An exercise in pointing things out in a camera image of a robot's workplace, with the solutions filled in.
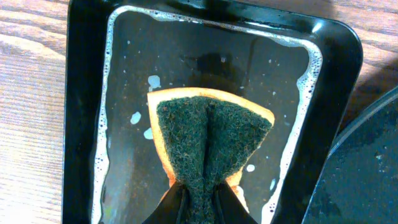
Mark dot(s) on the round black serving tray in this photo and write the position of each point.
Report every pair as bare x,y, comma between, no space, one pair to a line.
358,182

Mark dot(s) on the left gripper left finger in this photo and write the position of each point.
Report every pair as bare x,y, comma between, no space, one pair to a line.
173,208

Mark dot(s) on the black rectangular soapy water tray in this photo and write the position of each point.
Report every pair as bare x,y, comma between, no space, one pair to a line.
302,68

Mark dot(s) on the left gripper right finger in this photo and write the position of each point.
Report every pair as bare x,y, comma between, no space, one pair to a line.
228,208

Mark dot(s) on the orange green scrub sponge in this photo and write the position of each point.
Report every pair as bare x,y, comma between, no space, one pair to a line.
204,137

